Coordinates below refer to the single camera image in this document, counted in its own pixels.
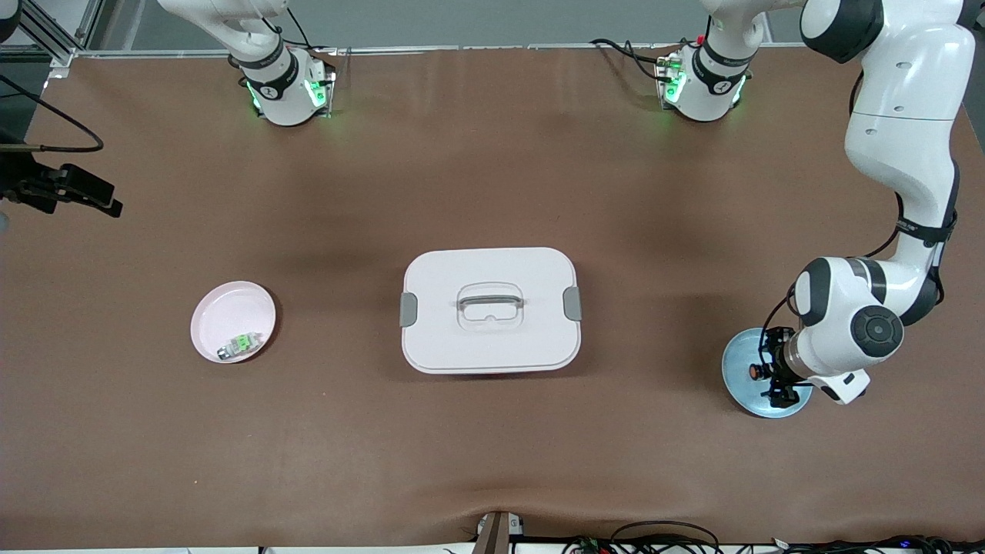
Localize black base cable bundle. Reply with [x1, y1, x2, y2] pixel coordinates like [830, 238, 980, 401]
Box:
[590, 38, 679, 82]

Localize green switch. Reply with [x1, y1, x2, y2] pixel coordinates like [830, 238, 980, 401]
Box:
[217, 332, 264, 361]

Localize black looped cable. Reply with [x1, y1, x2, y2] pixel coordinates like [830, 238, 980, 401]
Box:
[610, 521, 722, 554]

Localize light blue round plate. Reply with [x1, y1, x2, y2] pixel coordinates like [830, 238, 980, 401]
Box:
[721, 327, 814, 419]

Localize brown post with bracket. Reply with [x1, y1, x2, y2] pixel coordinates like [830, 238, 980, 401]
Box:
[473, 510, 526, 554]

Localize white lidded box grey clips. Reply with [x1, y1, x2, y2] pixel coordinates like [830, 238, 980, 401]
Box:
[399, 247, 583, 375]

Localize pink round plate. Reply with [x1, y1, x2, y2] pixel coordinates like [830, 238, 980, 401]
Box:
[190, 281, 277, 364]

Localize brown table mat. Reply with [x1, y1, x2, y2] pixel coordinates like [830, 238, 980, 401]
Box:
[0, 45, 985, 549]

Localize cable bundle with connectors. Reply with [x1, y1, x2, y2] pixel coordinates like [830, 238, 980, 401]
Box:
[562, 534, 985, 554]

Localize aluminium frame profile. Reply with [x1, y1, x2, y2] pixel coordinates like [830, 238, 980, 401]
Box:
[15, 0, 105, 72]

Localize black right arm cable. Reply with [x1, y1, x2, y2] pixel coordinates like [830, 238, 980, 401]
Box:
[0, 72, 105, 154]

